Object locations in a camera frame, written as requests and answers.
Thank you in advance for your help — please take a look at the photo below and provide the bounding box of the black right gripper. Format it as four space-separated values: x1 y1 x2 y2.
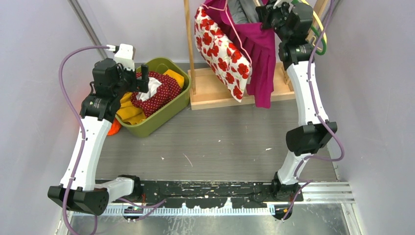
256 0 292 42

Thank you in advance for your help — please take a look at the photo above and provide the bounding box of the green plastic hanger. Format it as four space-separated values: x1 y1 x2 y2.
291 0 327 55

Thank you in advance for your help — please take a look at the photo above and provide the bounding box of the cream plastic hanger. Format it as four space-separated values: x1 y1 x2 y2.
312 0 328 53

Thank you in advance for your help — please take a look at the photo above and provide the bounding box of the dark red polka-dot skirt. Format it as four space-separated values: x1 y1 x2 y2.
131 70 184 118

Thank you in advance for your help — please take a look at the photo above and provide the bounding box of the yellow pleated skirt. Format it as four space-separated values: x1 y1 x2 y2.
115 69 185 125

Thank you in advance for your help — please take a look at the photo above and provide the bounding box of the magenta dress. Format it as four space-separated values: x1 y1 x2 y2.
204 0 277 109

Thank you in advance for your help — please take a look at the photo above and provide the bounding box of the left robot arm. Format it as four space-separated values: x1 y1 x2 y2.
47 58 149 215

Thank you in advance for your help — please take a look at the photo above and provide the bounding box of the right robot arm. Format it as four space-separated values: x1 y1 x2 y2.
256 0 337 201

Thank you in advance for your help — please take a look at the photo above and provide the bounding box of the green plastic bin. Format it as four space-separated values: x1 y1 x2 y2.
116 57 191 138

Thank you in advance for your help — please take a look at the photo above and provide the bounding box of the orange object behind bin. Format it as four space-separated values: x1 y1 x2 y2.
107 118 122 136

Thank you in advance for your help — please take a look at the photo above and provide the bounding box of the wooden clothes rack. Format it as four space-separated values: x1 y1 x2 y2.
183 0 328 111

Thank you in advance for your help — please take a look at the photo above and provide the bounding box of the white red poppy garment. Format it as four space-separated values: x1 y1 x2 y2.
194 5 252 103

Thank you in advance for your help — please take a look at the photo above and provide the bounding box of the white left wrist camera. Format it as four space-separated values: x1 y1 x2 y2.
115 44 135 71

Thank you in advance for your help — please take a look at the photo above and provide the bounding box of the pink wire hanger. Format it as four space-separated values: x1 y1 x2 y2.
200 0 253 64

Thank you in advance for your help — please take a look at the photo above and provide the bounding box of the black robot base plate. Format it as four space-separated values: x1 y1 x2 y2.
126 180 303 209

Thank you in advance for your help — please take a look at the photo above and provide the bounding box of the aluminium rail frame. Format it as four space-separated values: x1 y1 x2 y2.
61 181 361 235

